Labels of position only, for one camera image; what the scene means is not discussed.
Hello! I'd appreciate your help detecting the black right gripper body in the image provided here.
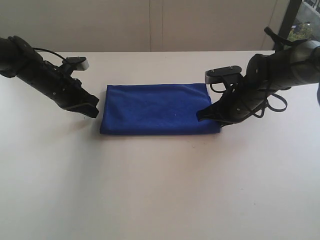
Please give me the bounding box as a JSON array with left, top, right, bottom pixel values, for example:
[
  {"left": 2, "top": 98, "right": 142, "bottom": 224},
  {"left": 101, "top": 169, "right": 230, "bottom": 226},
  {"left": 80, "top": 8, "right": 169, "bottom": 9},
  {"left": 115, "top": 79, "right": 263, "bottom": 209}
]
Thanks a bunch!
[{"left": 217, "top": 53, "right": 278, "bottom": 124}]

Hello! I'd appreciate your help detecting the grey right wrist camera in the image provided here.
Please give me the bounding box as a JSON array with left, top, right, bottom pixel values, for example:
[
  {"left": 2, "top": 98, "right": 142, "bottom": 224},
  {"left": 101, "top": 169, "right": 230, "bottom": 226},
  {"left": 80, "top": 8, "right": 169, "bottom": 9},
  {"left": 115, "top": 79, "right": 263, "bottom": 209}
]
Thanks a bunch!
[{"left": 204, "top": 65, "right": 243, "bottom": 85}]

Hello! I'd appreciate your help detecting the black window frame post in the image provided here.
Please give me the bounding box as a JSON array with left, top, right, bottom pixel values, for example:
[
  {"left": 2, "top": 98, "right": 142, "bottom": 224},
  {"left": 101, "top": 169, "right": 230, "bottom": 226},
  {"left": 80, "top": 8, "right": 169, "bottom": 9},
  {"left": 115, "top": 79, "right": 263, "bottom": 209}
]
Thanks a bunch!
[{"left": 278, "top": 0, "right": 302, "bottom": 39}]

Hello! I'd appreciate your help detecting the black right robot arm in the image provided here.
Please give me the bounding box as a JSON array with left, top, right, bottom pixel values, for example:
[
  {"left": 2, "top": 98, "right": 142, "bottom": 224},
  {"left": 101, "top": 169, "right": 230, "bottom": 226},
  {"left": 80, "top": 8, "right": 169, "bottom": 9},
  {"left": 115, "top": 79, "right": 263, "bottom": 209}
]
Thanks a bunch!
[{"left": 196, "top": 40, "right": 320, "bottom": 127}]

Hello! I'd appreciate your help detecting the green tree outside window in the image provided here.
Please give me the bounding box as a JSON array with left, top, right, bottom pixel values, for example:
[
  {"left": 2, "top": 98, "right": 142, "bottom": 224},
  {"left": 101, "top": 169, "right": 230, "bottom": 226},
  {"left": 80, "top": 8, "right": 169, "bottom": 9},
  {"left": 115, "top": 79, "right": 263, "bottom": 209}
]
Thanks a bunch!
[{"left": 287, "top": 23, "right": 313, "bottom": 41}]

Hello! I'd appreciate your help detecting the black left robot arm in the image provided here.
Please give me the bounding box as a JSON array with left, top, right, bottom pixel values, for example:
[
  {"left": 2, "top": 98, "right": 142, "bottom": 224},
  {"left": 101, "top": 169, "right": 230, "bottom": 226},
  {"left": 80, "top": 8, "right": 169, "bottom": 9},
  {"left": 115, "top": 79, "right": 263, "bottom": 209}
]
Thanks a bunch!
[{"left": 0, "top": 35, "right": 99, "bottom": 118}]

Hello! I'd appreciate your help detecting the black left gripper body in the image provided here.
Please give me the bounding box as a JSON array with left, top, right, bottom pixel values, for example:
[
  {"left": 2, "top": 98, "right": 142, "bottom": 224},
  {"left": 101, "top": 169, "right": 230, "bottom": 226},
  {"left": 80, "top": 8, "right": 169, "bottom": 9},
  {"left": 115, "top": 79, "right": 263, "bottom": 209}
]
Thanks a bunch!
[{"left": 7, "top": 36, "right": 87, "bottom": 110}]

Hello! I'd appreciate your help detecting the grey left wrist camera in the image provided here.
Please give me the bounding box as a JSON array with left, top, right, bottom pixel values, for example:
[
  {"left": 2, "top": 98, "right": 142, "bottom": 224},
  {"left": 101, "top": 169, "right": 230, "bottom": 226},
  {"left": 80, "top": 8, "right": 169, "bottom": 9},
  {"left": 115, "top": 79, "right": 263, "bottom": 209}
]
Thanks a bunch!
[{"left": 59, "top": 56, "right": 90, "bottom": 76}]

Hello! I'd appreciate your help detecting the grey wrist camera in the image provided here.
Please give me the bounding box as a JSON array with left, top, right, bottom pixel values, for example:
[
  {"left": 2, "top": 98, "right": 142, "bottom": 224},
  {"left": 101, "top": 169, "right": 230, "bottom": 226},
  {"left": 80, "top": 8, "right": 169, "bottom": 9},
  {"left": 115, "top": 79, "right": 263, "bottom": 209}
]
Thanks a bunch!
[
  {"left": 204, "top": 65, "right": 243, "bottom": 85},
  {"left": 59, "top": 56, "right": 90, "bottom": 76}
]

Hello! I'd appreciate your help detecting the blue cloth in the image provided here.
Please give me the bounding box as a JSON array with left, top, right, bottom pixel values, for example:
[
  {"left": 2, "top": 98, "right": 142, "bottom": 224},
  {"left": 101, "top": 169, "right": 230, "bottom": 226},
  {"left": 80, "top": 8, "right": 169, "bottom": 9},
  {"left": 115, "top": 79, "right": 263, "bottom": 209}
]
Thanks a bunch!
[{"left": 100, "top": 83, "right": 221, "bottom": 136}]

